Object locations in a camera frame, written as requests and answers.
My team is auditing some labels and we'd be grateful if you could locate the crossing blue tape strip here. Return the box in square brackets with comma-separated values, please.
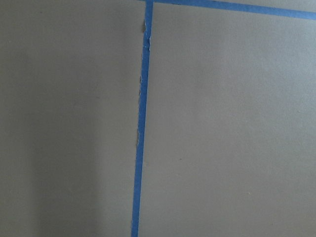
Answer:
[154, 0, 316, 20]

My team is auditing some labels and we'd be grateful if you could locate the long blue tape strip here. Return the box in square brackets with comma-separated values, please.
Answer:
[131, 0, 154, 237]

